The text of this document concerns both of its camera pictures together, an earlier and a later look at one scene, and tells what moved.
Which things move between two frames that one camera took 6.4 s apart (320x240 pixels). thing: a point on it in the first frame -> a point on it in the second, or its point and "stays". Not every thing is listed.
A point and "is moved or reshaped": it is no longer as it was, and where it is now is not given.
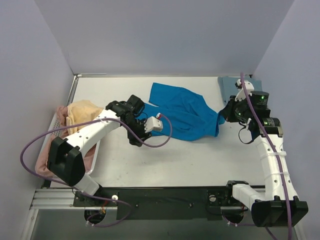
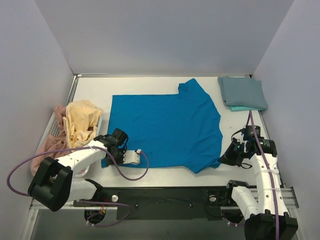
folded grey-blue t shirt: [227, 85] stays
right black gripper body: [228, 113] -> [230, 155]
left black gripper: [138, 135] -> [111, 158]
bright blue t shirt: [192, 119] is moved or reshaped
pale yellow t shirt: [81, 111] stays
